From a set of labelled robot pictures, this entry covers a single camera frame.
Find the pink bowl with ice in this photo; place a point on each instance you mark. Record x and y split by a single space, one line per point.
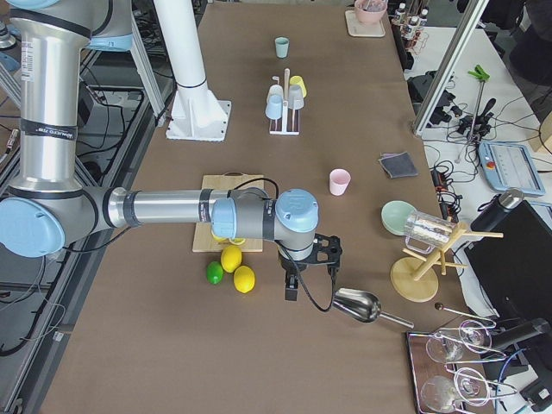
370 11

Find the green lime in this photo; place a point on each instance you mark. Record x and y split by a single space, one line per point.
214 273

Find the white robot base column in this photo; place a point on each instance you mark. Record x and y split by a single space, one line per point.
197 115

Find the clear glass mug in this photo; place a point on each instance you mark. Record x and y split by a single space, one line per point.
423 232

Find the yellow plastic cup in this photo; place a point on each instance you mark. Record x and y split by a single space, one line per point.
299 81

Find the yellow lemon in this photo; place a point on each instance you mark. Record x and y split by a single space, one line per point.
231 258
244 279

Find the light blue plastic cup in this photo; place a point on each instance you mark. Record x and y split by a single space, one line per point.
274 107

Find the mint green plastic cup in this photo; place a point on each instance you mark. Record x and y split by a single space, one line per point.
281 47

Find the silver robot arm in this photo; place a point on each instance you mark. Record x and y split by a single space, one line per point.
47 208

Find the grey plastic cup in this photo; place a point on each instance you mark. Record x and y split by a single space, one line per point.
295 98

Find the grey folded cloth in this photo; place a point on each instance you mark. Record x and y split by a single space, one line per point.
398 165

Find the blue teach pendant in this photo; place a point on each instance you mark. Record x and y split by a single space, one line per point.
509 165

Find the pink plastic cup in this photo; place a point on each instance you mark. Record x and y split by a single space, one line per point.
339 180

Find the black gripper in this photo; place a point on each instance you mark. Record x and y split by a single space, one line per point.
287 265

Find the cream white plastic cup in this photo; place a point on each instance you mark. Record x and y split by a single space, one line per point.
275 92

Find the metal scoop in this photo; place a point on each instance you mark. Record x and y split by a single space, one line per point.
364 307

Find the bamboo cutting board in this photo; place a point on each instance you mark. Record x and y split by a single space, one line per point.
203 240

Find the white wire cup holder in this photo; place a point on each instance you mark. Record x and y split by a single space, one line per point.
289 123

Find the wine glass rack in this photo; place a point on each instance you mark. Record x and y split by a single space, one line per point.
446 368

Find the wooden mug tree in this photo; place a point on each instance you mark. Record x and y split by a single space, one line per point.
415 277

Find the beige plastic tray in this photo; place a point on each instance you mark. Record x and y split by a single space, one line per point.
362 29

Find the mint green bowl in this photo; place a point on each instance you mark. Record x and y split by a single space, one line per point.
394 214

